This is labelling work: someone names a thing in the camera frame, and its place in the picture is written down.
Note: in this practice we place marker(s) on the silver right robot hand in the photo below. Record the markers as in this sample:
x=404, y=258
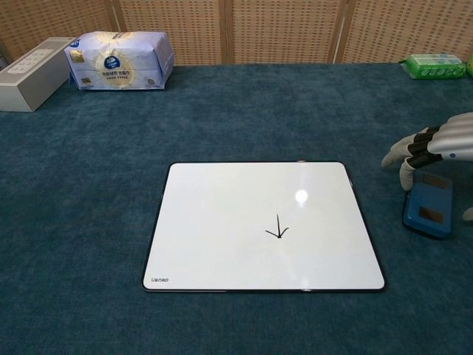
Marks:
x=454, y=140

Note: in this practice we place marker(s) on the blue rectangular plastic block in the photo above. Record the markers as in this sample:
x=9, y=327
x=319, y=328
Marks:
x=428, y=199

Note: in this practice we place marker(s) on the white rectangular board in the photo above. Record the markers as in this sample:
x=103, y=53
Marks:
x=221, y=222

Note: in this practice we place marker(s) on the green white tissue pack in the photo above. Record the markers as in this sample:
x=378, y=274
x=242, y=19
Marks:
x=470, y=66

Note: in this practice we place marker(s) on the green wet wipes pack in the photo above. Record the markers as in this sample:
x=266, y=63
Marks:
x=434, y=66

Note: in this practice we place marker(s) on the woven wooden folding screen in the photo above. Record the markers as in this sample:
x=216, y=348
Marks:
x=281, y=29

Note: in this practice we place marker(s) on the blue white tissue pack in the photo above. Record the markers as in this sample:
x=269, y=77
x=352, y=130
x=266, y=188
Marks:
x=118, y=63

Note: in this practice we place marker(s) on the dark blue table cloth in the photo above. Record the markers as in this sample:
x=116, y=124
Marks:
x=92, y=185

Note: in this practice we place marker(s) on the long grey power strip box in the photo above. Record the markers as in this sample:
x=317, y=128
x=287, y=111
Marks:
x=29, y=77

